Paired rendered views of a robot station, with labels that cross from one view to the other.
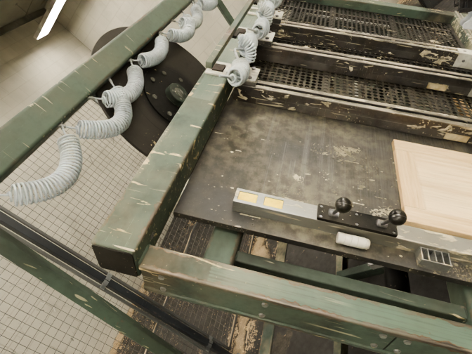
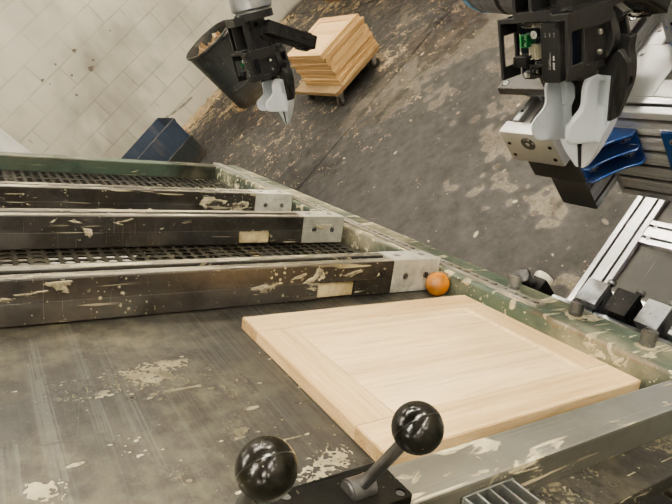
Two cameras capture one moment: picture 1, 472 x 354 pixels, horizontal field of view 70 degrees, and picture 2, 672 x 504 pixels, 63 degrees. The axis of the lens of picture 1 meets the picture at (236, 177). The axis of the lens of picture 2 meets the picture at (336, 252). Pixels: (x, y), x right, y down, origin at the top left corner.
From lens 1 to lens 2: 0.47 m
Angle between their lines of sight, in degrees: 48
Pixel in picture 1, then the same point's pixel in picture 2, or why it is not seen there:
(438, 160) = (339, 326)
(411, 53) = (185, 205)
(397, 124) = (234, 292)
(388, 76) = (167, 233)
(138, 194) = not seen: outside the picture
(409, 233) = (424, 476)
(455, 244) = (506, 451)
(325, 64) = (26, 234)
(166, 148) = not seen: outside the picture
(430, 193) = (375, 383)
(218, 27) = not seen: outside the picture
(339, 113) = (101, 301)
